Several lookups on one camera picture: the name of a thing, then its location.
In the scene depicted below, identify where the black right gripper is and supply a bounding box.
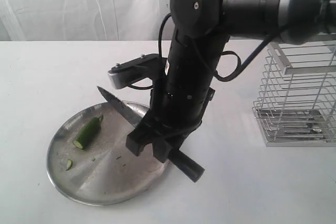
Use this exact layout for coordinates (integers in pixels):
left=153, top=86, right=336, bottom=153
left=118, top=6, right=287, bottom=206
left=126, top=32, right=217, bottom=163

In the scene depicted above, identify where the black kitchen knife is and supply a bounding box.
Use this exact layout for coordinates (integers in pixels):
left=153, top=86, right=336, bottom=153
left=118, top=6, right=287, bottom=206
left=97, top=86, right=205, bottom=182

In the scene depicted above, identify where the green cucumber piece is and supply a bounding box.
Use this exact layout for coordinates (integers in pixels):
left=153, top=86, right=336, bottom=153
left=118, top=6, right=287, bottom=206
left=73, top=114, right=103, bottom=150

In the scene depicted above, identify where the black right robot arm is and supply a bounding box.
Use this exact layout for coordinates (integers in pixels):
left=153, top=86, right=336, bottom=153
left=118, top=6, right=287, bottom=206
left=126, top=0, right=335, bottom=162

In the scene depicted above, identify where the round steel plate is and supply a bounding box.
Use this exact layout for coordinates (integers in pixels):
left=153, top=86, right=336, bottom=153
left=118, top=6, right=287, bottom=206
left=46, top=102, right=169, bottom=206

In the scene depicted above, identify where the white backdrop curtain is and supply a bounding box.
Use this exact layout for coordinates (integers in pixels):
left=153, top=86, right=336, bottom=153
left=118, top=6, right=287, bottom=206
left=1, top=0, right=175, bottom=41

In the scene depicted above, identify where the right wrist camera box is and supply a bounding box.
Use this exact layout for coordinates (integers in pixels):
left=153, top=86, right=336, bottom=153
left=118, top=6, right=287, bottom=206
left=108, top=54, right=167, bottom=90

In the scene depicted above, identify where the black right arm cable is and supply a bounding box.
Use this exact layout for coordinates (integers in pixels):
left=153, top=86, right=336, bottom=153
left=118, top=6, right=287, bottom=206
left=128, top=13, right=288, bottom=146

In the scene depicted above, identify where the steel wire utensil rack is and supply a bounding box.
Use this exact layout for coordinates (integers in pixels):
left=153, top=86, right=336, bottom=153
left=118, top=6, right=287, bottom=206
left=253, top=34, right=335, bottom=147

